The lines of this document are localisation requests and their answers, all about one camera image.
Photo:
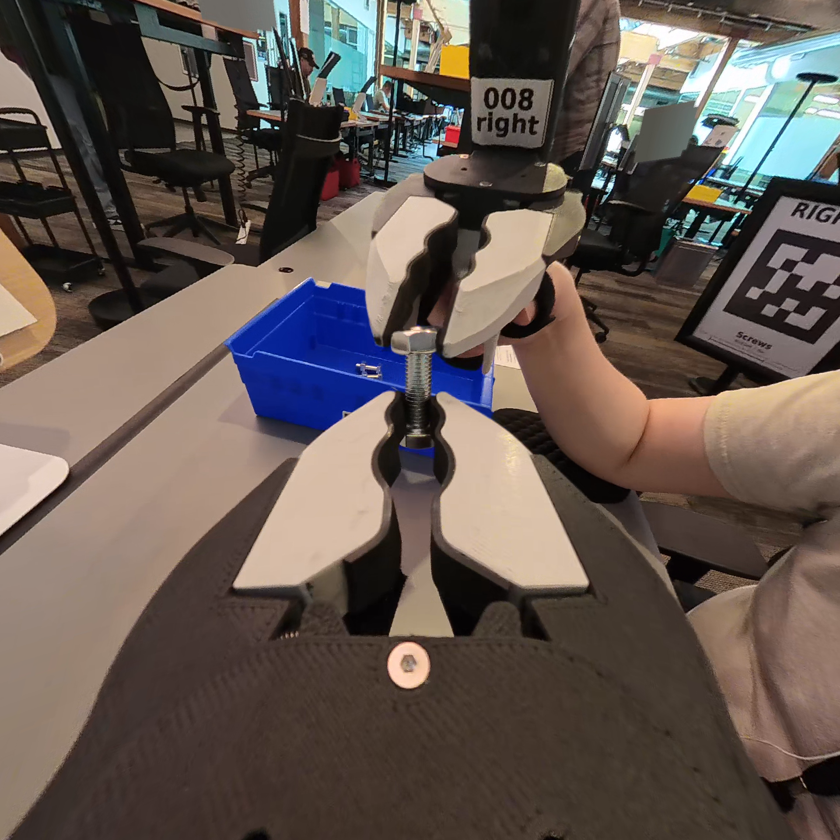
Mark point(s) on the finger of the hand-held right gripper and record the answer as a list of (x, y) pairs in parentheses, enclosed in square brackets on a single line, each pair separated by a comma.
[(505, 275), (394, 262)]

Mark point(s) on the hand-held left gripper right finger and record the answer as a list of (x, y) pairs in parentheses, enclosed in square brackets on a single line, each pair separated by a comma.
[(505, 512)]

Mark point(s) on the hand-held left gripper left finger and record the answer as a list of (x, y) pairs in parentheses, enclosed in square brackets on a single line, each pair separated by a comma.
[(321, 505)]

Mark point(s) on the silver hex bolt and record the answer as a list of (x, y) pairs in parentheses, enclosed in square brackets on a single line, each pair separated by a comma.
[(417, 394)]

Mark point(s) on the blue plastic bin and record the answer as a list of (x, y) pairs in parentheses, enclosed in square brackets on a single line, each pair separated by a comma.
[(295, 367)]

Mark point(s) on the person's right forearm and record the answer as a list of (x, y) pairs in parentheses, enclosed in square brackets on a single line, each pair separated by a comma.
[(590, 426)]

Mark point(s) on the person's right hand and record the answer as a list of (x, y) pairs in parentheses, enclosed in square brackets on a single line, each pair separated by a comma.
[(558, 334)]

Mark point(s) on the yellow storage bin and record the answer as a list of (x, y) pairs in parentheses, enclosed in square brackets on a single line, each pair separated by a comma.
[(454, 62)]

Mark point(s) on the black wrist rest pad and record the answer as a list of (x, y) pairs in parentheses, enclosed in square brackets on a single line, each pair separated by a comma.
[(558, 453)]

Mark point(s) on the laminated paper sheet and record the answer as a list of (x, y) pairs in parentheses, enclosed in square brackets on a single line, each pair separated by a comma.
[(508, 356)]

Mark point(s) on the red plastic bin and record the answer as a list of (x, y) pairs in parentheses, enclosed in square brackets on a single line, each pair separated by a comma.
[(341, 177)]

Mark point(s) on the silver bolt with nut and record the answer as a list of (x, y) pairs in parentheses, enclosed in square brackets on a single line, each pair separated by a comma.
[(369, 369)]

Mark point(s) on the grey trash can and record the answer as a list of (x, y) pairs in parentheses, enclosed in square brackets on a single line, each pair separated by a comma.
[(686, 262)]

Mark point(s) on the grey chair armrest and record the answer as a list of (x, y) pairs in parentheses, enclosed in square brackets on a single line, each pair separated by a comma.
[(709, 531)]

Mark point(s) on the black framed marker sign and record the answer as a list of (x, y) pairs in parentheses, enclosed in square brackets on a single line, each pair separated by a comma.
[(774, 282)]

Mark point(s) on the black floor lamp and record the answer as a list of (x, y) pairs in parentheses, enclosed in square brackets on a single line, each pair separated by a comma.
[(789, 124)]

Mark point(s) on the person's beige shirt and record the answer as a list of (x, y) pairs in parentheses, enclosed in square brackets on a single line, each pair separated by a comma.
[(774, 446)]

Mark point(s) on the white stand base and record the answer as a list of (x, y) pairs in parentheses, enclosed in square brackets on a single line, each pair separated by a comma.
[(26, 479)]

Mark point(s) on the black rolling cart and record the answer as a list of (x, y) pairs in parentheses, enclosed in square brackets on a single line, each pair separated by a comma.
[(39, 197)]

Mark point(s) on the dark frame standing desk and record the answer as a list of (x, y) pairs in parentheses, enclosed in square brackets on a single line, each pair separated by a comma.
[(164, 19)]

